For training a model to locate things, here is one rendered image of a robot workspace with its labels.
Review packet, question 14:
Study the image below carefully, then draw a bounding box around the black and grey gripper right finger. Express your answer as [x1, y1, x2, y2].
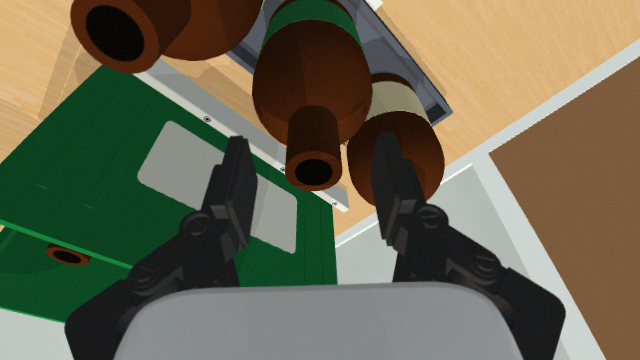
[370, 132, 566, 360]

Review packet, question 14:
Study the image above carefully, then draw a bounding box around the dark grey tray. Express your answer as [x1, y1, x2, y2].
[226, 0, 453, 127]

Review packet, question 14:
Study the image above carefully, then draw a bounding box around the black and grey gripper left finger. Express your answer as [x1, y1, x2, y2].
[64, 136, 258, 360]

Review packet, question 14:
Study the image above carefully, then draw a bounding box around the brown bottle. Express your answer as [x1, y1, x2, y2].
[345, 73, 445, 207]
[46, 242, 92, 266]
[252, 0, 373, 191]
[70, 0, 265, 74]

